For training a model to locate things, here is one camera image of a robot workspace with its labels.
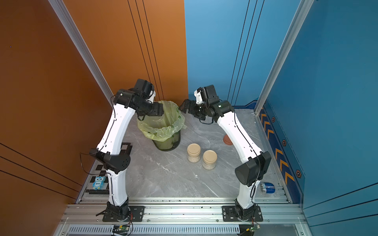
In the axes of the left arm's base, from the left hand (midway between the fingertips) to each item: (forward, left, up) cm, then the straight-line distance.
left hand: (157, 109), depth 79 cm
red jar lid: (-1, -42, -28) cm, 51 cm away
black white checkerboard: (-24, +35, -27) cm, 50 cm away
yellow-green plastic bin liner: (-10, -3, -4) cm, 11 cm away
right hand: (-3, -16, +2) cm, 16 cm away
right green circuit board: (-50, -49, -29) cm, 75 cm away
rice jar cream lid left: (-14, -20, -19) cm, 31 cm away
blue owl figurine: (-31, +31, -26) cm, 51 cm away
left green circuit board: (-51, +15, -33) cm, 62 cm away
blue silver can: (-32, -59, -26) cm, 72 cm away
